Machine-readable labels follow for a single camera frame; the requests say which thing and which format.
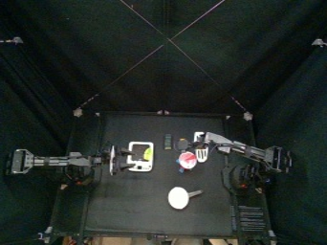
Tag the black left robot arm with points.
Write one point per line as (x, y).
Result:
(50, 161)

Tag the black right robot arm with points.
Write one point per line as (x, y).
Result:
(251, 151)

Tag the white rectangular tray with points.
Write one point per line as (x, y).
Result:
(136, 167)

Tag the small pink round plate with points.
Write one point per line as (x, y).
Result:
(190, 164)

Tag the small black rectangular block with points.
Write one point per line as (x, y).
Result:
(168, 141)

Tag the green toy food slice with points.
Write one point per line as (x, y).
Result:
(148, 154)

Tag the small blue toy piece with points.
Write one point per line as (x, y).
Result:
(181, 170)

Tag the white text label sticker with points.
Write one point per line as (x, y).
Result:
(251, 218)

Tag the grey frame middle bracket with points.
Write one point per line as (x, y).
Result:
(161, 112)

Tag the grey frame corner bracket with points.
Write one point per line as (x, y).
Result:
(317, 42)
(247, 116)
(77, 112)
(16, 40)

